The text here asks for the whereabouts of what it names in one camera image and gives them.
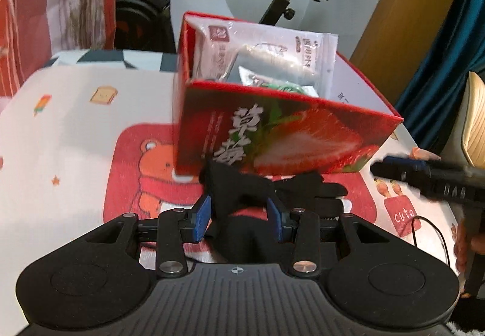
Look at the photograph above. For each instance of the white printed blanket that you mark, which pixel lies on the white printed blanket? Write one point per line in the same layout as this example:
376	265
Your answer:
75	123

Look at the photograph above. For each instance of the red strawberry print box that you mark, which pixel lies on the red strawberry print box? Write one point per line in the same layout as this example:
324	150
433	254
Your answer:
288	131

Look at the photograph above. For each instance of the dark blue curtain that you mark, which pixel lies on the dark blue curtain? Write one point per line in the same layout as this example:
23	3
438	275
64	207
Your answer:
443	55

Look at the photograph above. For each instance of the black glove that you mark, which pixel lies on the black glove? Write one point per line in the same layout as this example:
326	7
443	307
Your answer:
242	233

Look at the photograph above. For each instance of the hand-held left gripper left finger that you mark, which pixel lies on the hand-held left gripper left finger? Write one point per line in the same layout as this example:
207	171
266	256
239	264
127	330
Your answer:
202	217

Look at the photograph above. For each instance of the beige chair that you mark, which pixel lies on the beige chair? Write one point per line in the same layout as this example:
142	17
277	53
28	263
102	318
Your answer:
470	120

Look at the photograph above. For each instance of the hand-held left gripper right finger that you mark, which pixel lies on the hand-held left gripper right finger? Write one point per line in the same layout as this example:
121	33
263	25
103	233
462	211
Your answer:
274	217

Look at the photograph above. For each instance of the white face mask packet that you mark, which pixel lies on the white face mask packet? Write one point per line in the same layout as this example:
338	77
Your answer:
265	51

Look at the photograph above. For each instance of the red bear mat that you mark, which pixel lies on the red bear mat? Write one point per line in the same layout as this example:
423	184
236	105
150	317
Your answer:
129	184

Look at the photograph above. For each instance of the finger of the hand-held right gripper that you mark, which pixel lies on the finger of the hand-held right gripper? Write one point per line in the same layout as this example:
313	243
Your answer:
399	159
394	172

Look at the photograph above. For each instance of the green white packet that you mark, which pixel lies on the green white packet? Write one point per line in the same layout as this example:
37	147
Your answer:
288	87

